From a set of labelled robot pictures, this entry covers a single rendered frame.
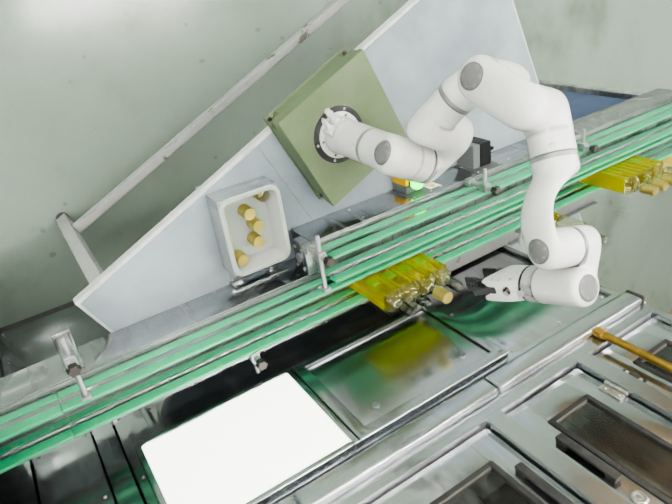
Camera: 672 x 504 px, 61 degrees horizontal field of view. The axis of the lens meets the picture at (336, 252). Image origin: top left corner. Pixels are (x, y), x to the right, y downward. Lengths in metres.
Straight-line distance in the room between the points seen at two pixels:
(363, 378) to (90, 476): 0.69
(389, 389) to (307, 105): 0.75
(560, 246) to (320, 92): 0.76
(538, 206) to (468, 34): 0.98
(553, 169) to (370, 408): 0.70
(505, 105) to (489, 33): 0.95
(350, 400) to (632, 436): 0.64
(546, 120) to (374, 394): 0.77
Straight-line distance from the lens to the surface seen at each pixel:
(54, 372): 1.55
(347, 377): 1.53
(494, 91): 1.12
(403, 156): 1.33
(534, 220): 1.09
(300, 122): 1.53
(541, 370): 1.58
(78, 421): 1.53
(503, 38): 2.08
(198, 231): 1.58
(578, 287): 1.12
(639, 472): 1.42
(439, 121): 1.28
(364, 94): 1.62
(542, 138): 1.13
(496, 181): 1.92
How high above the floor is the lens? 2.16
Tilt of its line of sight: 51 degrees down
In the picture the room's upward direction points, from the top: 122 degrees clockwise
